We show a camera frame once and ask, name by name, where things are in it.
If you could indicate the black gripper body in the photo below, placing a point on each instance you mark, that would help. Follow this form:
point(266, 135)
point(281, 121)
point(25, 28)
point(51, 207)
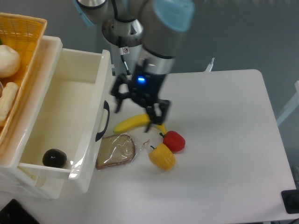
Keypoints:
point(145, 86)

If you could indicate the black device at right edge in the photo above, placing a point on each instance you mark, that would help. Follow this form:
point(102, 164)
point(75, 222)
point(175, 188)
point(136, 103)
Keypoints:
point(291, 201)

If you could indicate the upper white drawer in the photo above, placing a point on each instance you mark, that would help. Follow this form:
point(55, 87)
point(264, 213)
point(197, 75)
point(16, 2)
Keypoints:
point(68, 120)

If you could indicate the black drawer handle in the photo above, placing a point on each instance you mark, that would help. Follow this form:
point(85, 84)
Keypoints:
point(103, 122)

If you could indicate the black object bottom left corner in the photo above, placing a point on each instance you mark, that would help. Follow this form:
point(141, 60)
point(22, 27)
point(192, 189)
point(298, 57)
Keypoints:
point(14, 213)

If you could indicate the pale corn cob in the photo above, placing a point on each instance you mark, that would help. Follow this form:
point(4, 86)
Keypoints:
point(8, 94)

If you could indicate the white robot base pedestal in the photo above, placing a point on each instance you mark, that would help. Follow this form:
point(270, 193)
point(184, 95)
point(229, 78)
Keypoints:
point(125, 42)

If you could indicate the bread slice in plastic bag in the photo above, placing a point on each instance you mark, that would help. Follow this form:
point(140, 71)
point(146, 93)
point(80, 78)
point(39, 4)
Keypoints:
point(119, 150)

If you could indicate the red bell pepper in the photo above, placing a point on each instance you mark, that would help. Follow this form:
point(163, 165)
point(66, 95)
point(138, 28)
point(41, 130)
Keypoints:
point(174, 141)

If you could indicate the orange woven basket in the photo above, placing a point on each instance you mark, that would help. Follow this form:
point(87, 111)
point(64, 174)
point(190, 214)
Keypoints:
point(23, 34)

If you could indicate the white drawer cabinet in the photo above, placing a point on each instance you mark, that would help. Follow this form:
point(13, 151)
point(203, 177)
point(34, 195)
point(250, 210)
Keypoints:
point(12, 178)

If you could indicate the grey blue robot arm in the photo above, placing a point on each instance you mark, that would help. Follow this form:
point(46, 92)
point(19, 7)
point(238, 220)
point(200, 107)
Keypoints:
point(148, 35)

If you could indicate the yellow banana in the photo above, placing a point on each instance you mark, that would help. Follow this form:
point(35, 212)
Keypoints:
point(141, 120)

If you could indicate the yellow bell pepper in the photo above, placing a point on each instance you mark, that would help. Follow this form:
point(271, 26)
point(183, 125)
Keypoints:
point(162, 157)

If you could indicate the white round vegetable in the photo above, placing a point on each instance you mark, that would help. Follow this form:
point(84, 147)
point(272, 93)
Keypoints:
point(10, 61)

